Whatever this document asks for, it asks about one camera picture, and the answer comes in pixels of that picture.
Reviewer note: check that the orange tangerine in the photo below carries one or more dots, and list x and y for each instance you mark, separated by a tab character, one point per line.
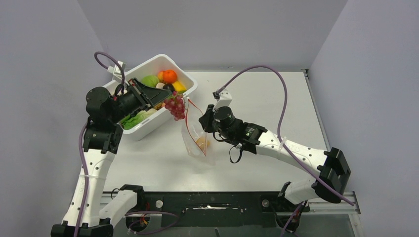
169	76

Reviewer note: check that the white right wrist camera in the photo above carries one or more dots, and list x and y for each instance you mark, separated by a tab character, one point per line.
223	98

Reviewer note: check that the yellow lemon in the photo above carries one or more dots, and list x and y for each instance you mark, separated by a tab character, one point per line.
179	87

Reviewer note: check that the clear zip top bag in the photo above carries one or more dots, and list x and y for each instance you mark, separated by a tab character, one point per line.
192	130

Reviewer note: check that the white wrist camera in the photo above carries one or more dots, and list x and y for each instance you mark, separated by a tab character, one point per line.
116	71
223	98

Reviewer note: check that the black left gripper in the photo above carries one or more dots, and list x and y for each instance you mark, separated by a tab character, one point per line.
152	96

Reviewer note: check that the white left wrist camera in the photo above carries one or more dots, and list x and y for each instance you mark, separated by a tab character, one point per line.
116	71

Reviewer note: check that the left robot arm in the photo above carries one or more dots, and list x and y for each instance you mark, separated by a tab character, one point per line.
98	145

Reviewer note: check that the green cabbage ball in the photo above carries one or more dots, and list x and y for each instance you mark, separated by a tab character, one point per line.
150	80

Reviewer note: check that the black mounting plate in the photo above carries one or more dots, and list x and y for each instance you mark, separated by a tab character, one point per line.
218	209

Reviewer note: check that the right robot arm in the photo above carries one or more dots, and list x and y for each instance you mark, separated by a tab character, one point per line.
329	170

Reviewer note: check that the red grape bunch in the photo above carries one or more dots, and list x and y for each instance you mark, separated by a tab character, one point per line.
176	105

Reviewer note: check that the white plastic food bin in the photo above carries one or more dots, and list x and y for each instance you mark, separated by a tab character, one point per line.
153	66

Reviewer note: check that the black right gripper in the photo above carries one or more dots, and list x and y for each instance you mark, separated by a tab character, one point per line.
206	120

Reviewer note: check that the dark purple plum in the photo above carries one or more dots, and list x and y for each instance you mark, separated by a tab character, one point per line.
169	86

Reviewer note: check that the white mushroom slice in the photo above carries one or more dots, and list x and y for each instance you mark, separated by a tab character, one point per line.
160	85

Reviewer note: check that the yellow orange fruit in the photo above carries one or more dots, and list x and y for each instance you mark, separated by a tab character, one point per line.
203	143

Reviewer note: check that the green lettuce leaf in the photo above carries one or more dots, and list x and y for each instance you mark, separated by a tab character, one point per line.
131	121

